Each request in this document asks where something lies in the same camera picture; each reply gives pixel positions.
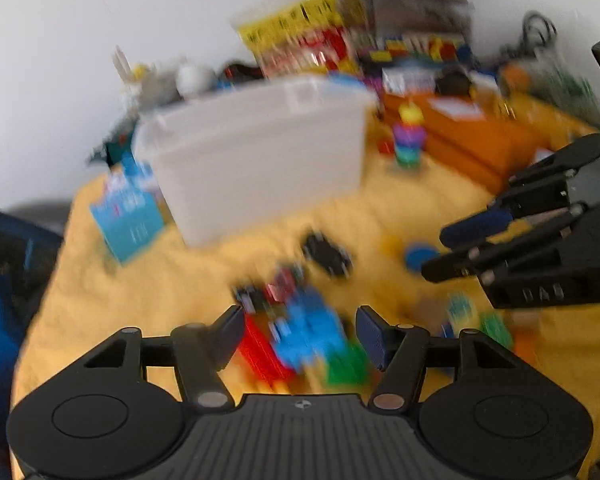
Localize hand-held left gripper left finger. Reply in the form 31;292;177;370
82;305;246;411

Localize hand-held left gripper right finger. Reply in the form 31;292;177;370
355;305;518;411

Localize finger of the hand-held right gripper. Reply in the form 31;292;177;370
422;202;588;286
440;134;600;248

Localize blue toy brick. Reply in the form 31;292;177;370
272;289;349;372

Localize white plastic storage bin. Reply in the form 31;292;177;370
135;76;378;247

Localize blue round disc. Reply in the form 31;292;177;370
404;244;439;272

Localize green toy brick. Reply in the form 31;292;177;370
326;344;370;387
480;312;514;347

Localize red toy brick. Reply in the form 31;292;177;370
239;314;297;387

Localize teal gear toy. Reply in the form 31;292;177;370
447;291;479;327

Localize yellow toy brick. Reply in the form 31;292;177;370
380;235;407;257

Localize red black toy car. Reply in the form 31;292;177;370
265;264;307;306

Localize orange box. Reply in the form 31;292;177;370
384;89;557;192

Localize yellow blanket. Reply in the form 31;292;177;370
10;102;600;480

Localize orange toy brick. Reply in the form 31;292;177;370
511;335;539;362

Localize white paper sheet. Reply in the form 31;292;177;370
429;99;487;119

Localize yellow long box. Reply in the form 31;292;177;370
522;97;598;137

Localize black round object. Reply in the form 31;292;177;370
436;71;474;97

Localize orange round object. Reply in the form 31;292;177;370
499;64;532;92

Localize white striped box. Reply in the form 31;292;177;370
381;66;437;94

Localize green net bag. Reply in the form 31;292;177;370
544;59;600;127

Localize blue lid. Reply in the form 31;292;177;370
329;71;367;89

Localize clear case of coloured blocks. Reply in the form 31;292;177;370
337;0;473;63

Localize blue cloth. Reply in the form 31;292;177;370
0;199;64;442

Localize white ball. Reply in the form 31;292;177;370
176;64;217;97

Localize yellow red toy package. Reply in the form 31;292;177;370
237;0;362;80

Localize black red object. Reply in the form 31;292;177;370
221;61;262;82

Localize white rabbit toy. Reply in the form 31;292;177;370
111;46;147;107

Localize rainbow stacking ring toy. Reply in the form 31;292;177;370
391;101;429;169

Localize black cables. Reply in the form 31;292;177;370
521;9;557;47

